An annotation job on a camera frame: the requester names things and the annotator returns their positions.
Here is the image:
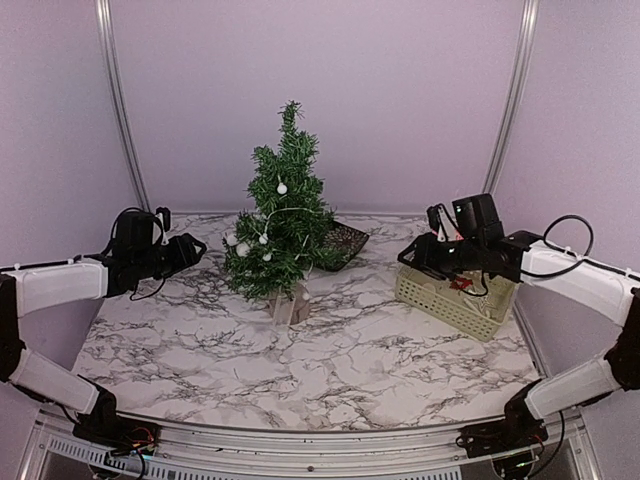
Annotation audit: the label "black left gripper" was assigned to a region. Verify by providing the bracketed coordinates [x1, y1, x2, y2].
[134, 233, 206, 281]

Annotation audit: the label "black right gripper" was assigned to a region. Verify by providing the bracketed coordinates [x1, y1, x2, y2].
[398, 233, 484, 281]

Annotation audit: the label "red reindeer ornament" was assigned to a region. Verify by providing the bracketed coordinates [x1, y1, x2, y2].
[450, 275, 474, 294]

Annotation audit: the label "white ball string lights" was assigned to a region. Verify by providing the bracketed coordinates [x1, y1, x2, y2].
[223, 176, 324, 320]

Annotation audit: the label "small green christmas tree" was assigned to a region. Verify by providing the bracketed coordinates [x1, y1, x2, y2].
[223, 101, 345, 300]

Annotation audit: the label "silver star ornament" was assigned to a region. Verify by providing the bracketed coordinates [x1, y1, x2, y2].
[469, 296, 493, 316]

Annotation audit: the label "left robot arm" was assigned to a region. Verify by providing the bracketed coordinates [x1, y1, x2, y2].
[1, 207, 207, 445]

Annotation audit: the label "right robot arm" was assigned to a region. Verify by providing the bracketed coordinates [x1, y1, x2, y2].
[398, 193, 639, 448]

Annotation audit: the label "black mesh object behind tree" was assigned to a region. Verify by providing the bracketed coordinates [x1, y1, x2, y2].
[317, 220, 370, 272]

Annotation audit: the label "round wooden tree base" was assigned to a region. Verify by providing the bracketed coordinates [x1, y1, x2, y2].
[269, 284, 310, 326]

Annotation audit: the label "green perforated plastic basket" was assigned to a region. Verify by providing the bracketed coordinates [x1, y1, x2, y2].
[395, 266, 518, 342]

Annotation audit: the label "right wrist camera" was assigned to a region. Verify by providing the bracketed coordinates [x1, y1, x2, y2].
[426, 203, 463, 242]

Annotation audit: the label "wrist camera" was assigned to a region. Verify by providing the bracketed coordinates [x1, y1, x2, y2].
[154, 207, 171, 246]
[426, 203, 463, 242]

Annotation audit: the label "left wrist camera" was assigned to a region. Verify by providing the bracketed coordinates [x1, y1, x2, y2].
[154, 207, 171, 246]

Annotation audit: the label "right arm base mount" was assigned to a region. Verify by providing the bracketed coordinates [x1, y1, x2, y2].
[456, 382, 549, 458]

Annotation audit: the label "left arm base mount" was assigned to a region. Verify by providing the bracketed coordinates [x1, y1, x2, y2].
[73, 386, 160, 454]

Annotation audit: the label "front aluminium rail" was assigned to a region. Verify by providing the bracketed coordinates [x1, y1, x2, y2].
[16, 406, 601, 479]

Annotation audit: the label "left aluminium frame post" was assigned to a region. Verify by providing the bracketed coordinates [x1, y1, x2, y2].
[95, 0, 151, 211]

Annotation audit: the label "aluminium frame post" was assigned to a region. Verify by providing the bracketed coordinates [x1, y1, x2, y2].
[95, 0, 151, 211]
[483, 0, 540, 194]

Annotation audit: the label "right aluminium frame post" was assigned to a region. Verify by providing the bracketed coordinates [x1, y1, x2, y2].
[483, 0, 540, 194]

